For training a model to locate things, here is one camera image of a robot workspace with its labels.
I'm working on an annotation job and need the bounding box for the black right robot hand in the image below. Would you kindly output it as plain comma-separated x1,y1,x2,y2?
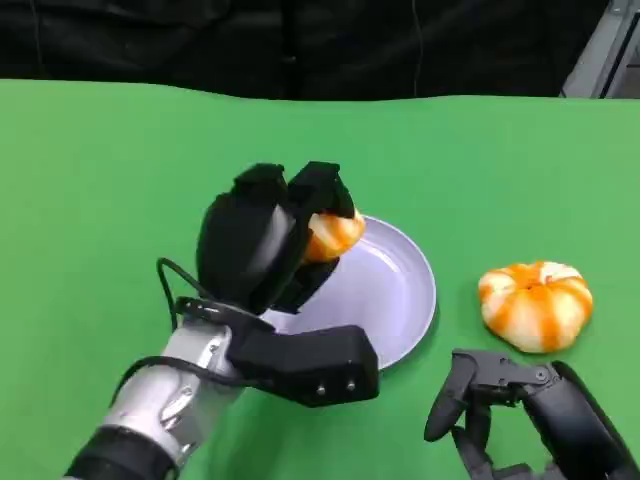
423,348,640,480

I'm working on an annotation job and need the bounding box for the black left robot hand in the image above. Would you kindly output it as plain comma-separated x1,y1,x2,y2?
195,160,357,316

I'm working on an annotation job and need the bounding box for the orange and white bread roll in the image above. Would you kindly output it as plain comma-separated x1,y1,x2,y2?
477,260,594,355
301,208,366,265

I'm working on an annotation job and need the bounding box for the lilac plate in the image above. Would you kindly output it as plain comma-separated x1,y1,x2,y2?
261,214,437,372

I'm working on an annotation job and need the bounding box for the green table cloth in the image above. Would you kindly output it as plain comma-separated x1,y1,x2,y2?
0,78,640,480

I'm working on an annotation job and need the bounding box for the black backdrop curtain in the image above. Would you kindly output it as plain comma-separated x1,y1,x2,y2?
0,0,612,101

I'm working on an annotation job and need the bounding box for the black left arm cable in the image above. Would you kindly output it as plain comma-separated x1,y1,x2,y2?
112,257,261,407

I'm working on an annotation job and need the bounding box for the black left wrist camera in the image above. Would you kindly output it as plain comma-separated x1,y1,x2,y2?
226,324,380,407

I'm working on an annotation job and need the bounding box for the grey metal frame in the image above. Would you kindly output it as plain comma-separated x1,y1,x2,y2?
558,4,640,100

